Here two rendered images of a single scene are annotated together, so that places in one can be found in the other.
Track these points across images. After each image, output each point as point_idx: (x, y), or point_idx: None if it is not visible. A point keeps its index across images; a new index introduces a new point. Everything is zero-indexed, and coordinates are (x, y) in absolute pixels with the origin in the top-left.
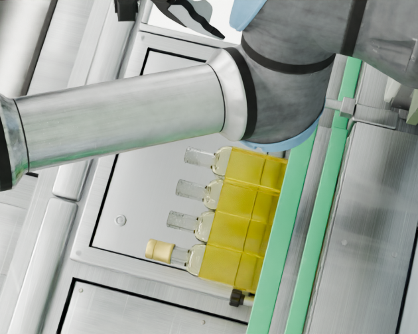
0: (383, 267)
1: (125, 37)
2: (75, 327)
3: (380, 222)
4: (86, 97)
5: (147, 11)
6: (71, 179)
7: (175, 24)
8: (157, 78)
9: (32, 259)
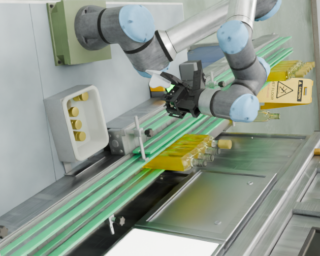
0: (137, 109)
1: (235, 241)
2: (277, 168)
3: (132, 114)
4: (208, 8)
5: (217, 248)
6: (275, 193)
7: (200, 243)
8: (185, 23)
9: (296, 173)
